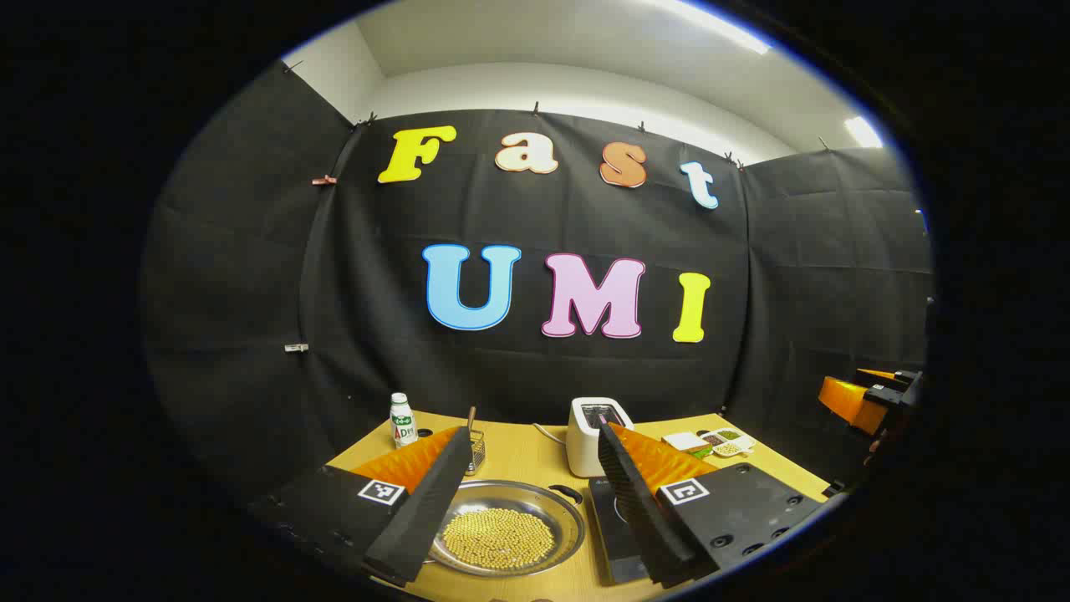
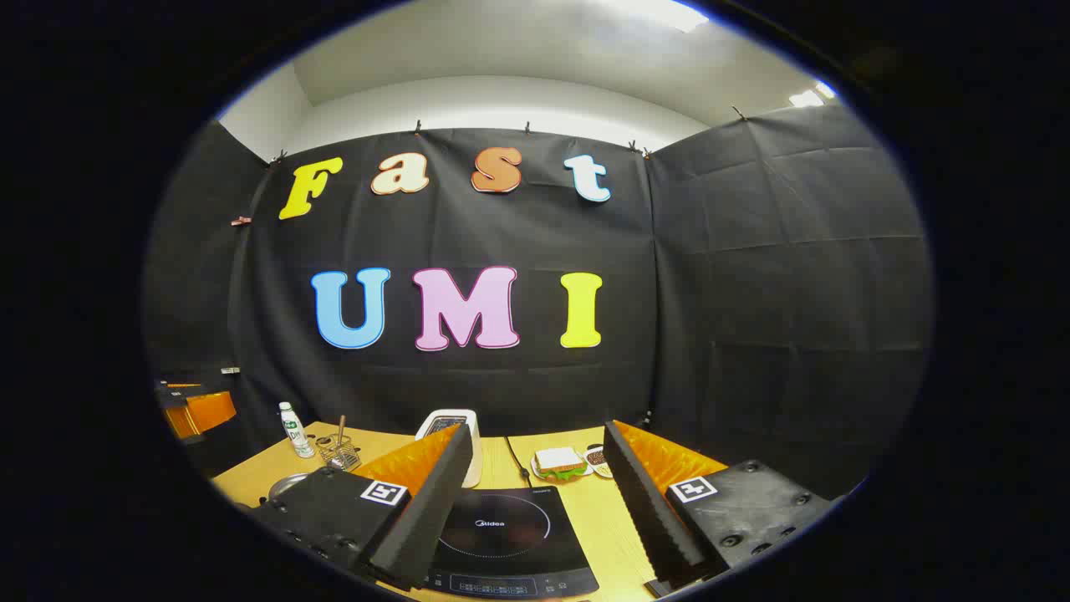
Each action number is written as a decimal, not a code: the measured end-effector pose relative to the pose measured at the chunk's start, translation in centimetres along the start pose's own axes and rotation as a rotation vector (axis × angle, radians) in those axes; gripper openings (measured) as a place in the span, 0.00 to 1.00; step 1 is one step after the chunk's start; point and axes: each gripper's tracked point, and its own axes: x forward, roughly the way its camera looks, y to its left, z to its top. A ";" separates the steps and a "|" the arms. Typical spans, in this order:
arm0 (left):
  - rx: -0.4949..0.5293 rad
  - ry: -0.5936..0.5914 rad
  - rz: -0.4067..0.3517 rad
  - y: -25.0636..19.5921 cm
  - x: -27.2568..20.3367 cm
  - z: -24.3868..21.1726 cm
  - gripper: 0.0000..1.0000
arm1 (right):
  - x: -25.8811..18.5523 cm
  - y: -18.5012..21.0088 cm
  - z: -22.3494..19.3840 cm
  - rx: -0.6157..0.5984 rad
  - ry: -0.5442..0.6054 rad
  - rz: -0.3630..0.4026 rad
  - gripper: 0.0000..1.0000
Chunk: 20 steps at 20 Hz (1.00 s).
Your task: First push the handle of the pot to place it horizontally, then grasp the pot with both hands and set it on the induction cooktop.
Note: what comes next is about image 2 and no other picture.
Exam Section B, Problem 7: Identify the sandwich with lettuce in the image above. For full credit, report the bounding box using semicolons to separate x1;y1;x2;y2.
535;446;589;482

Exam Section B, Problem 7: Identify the white toaster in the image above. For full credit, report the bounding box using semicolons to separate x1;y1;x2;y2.
415;409;482;488

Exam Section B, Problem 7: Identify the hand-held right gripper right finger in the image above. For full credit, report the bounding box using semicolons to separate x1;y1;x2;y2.
604;420;837;599

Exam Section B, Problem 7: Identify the black induction cooktop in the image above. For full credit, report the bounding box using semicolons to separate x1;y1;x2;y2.
422;487;600;600

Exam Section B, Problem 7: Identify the white drink bottle green label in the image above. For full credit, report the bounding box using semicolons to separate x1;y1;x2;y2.
278;401;316;459

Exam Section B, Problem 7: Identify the wire utensil basket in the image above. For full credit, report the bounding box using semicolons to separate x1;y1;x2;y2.
316;433;362;472

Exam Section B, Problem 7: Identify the black power cable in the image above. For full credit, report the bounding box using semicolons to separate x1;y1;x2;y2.
504;435;533;488

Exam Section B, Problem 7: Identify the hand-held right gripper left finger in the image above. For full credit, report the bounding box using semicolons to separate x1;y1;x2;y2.
251;422;475;590

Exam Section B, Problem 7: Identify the stainless steel pot black handle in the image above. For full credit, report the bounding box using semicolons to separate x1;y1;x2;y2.
267;472;312;501

